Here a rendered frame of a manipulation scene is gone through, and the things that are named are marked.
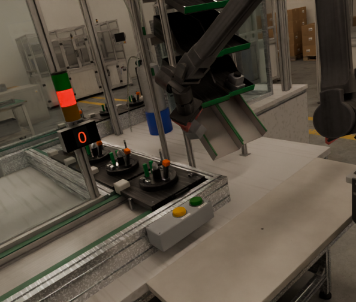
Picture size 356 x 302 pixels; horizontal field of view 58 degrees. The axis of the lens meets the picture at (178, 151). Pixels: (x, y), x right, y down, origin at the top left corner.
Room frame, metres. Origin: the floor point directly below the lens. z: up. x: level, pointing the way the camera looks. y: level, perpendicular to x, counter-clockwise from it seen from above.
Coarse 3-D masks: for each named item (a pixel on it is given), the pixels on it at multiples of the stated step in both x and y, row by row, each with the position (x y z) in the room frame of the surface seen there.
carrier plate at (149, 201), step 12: (168, 168) 1.17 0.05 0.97; (180, 168) 1.15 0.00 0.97; (132, 180) 1.13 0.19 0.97; (180, 180) 1.05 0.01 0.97; (192, 180) 1.03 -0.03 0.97; (204, 180) 1.04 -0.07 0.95; (120, 192) 1.06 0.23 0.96; (132, 192) 1.03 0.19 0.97; (144, 192) 1.01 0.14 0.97; (156, 192) 0.99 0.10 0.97; (168, 192) 0.97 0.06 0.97; (144, 204) 0.93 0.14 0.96; (156, 204) 0.91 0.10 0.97
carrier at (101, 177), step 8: (112, 152) 1.30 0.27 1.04; (120, 152) 1.27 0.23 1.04; (112, 160) 1.30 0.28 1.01; (120, 160) 1.26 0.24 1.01; (136, 160) 1.29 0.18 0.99; (144, 160) 1.32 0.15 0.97; (152, 160) 1.30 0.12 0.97; (96, 168) 1.29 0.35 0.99; (104, 168) 1.32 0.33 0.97; (112, 168) 1.22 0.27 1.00; (120, 168) 1.23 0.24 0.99; (128, 168) 1.21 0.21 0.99; (136, 168) 1.24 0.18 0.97; (96, 176) 1.25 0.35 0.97; (104, 176) 1.23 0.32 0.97; (112, 176) 1.21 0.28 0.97; (120, 176) 1.19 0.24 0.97; (128, 176) 1.18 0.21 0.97; (136, 176) 1.17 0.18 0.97; (104, 184) 1.16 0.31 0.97; (112, 184) 1.14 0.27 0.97
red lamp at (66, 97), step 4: (56, 92) 1.04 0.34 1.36; (60, 92) 1.03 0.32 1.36; (64, 92) 1.03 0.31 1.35; (68, 92) 1.03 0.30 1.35; (72, 92) 1.05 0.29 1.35; (60, 96) 1.03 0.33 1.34; (64, 96) 1.03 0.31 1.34; (68, 96) 1.03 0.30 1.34; (72, 96) 1.04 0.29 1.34; (60, 100) 1.03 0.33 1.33; (64, 100) 1.03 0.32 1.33; (68, 100) 1.03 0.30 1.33; (72, 100) 1.04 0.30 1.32; (60, 104) 1.04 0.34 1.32; (64, 104) 1.03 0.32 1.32; (68, 104) 1.03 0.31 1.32; (72, 104) 1.03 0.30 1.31
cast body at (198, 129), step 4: (196, 120) 1.07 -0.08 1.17; (192, 124) 1.06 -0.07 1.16; (196, 124) 1.06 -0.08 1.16; (200, 124) 1.06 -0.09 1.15; (192, 128) 1.05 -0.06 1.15; (196, 128) 1.06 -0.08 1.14; (200, 128) 1.05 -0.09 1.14; (204, 128) 1.06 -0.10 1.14; (188, 132) 1.06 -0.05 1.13; (192, 132) 1.05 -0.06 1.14; (196, 132) 1.04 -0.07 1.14; (200, 132) 1.05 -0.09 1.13; (204, 132) 1.05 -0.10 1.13; (188, 136) 1.08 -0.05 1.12; (192, 136) 1.06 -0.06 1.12; (196, 136) 1.05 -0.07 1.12; (200, 136) 1.04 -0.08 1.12
